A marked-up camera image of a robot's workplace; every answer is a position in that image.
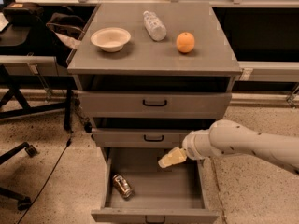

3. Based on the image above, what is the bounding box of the black office chair base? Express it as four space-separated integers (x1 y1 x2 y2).
0 141 39 211

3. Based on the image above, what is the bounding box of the orange fruit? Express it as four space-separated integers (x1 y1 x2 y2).
176 32 195 53

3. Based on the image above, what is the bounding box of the grey top drawer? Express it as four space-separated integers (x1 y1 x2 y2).
78 91 232 119

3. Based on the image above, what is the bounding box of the grey drawer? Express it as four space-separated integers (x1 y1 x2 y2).
92 128 191 148
92 147 219 224
78 91 232 119

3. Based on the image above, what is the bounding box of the clear plastic water bottle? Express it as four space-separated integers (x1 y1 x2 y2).
143 11 166 42

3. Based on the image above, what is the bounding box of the black desk frame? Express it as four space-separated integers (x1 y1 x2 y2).
0 64 72 131

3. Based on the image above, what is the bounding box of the grey drawer cabinet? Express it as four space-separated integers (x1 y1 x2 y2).
66 2 243 168

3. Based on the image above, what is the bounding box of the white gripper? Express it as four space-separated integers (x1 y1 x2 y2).
158 130 213 168

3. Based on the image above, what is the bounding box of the grey middle drawer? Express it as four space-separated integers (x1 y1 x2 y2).
92 128 191 148

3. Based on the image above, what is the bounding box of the black floor cable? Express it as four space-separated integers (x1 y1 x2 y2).
16 131 73 224

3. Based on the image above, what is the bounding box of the white paper bowl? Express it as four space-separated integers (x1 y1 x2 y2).
91 27 131 52

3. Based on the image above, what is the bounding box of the black box on desk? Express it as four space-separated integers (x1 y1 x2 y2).
3 2 44 26

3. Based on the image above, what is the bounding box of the dark bag with strap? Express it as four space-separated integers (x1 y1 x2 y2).
45 12 87 68

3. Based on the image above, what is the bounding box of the grey bottom drawer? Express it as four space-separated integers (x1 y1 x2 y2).
92 147 219 224

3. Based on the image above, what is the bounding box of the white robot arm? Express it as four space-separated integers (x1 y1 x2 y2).
158 119 299 175

